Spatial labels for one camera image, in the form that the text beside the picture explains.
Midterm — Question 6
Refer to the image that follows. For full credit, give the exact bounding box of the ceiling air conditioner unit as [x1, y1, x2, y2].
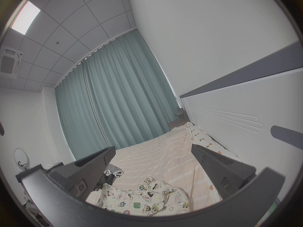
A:
[0, 45, 24, 79]

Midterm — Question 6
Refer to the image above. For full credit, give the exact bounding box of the bed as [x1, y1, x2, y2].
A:
[85, 40, 303, 214]

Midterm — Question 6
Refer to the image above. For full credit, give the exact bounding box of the blue-green curtain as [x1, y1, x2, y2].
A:
[55, 61, 110, 161]
[83, 29, 181, 149]

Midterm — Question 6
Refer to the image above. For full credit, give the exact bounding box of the white printed pyjama top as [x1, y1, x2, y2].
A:
[96, 177, 190, 216]

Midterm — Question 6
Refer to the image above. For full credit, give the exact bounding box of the ceiling light panel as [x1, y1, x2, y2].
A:
[11, 0, 41, 35]

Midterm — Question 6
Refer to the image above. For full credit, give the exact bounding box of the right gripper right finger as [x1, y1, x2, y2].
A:
[191, 144, 256, 201]

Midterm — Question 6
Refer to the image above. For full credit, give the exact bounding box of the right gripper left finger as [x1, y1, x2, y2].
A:
[50, 146, 116, 200]

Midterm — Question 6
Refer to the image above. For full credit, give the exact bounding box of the black garment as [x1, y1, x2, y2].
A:
[98, 168, 114, 186]

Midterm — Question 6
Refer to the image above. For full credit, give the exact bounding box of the grey bedside table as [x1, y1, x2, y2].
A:
[169, 108, 185, 130]

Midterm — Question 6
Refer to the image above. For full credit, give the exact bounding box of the grey and white garment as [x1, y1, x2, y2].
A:
[104, 163, 124, 178]

